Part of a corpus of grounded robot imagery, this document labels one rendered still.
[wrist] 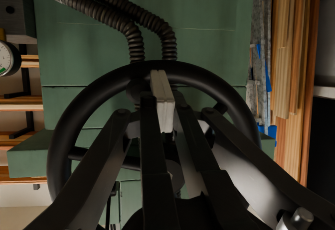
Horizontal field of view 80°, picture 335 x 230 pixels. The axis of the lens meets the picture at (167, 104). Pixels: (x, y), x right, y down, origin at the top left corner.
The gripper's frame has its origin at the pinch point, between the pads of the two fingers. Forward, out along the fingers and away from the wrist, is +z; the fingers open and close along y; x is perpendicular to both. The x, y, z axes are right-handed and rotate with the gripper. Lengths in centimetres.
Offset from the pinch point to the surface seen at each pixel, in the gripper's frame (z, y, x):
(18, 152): 18.0, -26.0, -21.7
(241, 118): 4.4, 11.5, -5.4
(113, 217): 35, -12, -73
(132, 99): 0.3, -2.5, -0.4
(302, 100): 109, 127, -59
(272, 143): 18.3, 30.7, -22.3
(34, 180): 172, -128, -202
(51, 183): 1.6, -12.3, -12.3
